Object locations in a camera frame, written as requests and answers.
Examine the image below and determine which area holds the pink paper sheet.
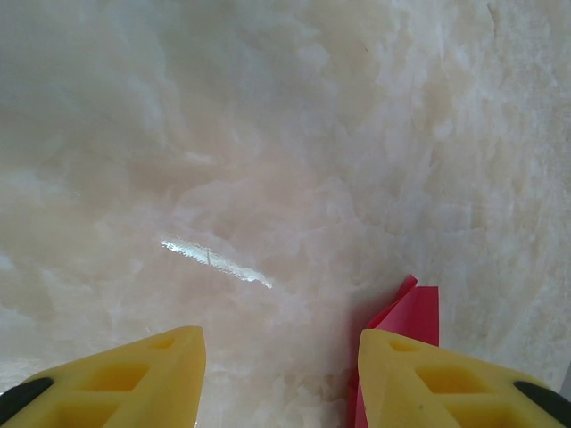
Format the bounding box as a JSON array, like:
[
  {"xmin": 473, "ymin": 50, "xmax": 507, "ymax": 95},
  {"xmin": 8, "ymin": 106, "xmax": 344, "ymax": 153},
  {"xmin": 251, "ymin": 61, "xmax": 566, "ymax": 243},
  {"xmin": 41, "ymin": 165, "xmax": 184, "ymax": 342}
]
[{"xmin": 345, "ymin": 274, "xmax": 441, "ymax": 428}]

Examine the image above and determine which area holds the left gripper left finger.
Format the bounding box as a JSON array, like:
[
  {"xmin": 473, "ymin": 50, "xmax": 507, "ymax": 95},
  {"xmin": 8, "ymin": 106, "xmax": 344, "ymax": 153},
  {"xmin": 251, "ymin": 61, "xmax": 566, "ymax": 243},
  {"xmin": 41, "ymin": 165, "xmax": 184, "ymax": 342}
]
[{"xmin": 0, "ymin": 325, "xmax": 207, "ymax": 428}]

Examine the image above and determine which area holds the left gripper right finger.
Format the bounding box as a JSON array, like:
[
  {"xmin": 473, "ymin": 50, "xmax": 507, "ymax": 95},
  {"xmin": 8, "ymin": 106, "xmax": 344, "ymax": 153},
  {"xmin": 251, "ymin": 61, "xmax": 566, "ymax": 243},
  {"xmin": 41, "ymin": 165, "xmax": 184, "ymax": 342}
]
[{"xmin": 359, "ymin": 328, "xmax": 571, "ymax": 428}]

